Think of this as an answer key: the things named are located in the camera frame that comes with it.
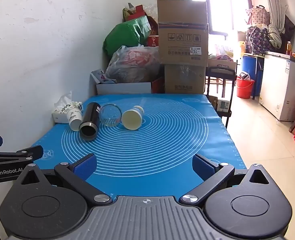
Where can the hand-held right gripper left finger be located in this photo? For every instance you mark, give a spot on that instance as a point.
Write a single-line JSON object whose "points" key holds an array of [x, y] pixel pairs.
{"points": [[83, 167]]}

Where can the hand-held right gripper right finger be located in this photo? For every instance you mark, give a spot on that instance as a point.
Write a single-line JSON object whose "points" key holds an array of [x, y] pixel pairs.
{"points": [[203, 167]]}

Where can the black thermos cup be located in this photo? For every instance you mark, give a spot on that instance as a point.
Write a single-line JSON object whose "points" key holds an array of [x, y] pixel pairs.
{"points": [[90, 120]]}

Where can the white patterned paper cup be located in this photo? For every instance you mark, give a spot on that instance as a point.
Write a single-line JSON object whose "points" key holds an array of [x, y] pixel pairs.
{"points": [[74, 120]]}

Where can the clear glass cup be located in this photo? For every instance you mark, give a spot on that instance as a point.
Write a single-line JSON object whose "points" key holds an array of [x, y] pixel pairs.
{"points": [[110, 116]]}

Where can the cream plastic cup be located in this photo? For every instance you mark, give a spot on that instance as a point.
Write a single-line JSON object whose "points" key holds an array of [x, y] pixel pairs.
{"points": [[131, 120]]}

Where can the blue silicone baking mat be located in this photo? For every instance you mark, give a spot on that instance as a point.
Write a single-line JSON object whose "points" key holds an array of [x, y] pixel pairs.
{"points": [[162, 142]]}

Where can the white tissue pack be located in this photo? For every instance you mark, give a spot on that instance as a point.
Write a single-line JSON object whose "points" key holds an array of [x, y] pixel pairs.
{"points": [[60, 112]]}

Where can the small white device box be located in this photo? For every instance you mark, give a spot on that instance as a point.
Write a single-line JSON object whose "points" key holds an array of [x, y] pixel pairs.
{"points": [[223, 105]]}

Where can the red bucket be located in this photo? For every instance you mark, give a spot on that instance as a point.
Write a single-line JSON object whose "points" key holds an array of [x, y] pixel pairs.
{"points": [[244, 88]]}

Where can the white cardboard box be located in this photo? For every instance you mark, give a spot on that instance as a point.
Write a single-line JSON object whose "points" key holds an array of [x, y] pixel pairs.
{"points": [[125, 88]]}

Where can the small brown cardboard box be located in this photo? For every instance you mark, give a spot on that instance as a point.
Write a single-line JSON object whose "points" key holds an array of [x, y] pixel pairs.
{"points": [[185, 80]]}

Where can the white printed packet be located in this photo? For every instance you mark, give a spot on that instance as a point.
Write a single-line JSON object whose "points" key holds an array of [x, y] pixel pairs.
{"points": [[100, 76]]}

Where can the red cardboard box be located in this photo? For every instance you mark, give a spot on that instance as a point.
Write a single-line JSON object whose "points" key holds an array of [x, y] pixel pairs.
{"points": [[158, 85]]}

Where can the dark wooden chair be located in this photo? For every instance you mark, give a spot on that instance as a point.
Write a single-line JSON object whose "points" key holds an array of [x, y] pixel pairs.
{"points": [[221, 71]]}

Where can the white chest freezer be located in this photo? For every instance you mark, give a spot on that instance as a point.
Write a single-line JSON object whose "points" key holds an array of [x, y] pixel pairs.
{"points": [[277, 85]]}

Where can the blue barrel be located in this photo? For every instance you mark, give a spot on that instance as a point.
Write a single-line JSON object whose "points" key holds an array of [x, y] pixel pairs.
{"points": [[250, 66]]}

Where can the clear plastic bag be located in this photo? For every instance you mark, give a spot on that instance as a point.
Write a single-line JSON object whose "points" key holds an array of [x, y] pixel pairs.
{"points": [[135, 65]]}

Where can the small red box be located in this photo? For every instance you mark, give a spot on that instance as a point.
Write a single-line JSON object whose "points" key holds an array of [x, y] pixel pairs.
{"points": [[153, 41]]}

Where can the dark floral bag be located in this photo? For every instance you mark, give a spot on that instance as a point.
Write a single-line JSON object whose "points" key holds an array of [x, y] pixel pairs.
{"points": [[258, 41]]}

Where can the green bag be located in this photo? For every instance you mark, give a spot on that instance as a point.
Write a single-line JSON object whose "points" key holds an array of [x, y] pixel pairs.
{"points": [[122, 35]]}

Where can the large brown cardboard box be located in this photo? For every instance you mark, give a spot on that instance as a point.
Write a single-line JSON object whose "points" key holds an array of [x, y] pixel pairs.
{"points": [[182, 30]]}

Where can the orange bottle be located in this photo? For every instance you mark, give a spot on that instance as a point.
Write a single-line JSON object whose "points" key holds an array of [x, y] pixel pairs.
{"points": [[288, 48]]}

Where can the grey clothing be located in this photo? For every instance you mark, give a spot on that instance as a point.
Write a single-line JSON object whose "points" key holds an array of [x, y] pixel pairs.
{"points": [[274, 36]]}

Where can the window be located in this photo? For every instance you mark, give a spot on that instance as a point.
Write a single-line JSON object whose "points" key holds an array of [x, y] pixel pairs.
{"points": [[220, 10]]}

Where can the dark brown bag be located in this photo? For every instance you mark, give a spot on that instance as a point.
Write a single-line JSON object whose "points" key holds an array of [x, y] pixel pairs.
{"points": [[288, 30]]}

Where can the pink checkered bag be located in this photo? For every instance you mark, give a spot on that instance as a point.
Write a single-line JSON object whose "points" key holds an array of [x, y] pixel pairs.
{"points": [[258, 15]]}

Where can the red gift bag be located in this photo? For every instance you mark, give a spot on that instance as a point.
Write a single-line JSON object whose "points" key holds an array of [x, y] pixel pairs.
{"points": [[137, 12]]}

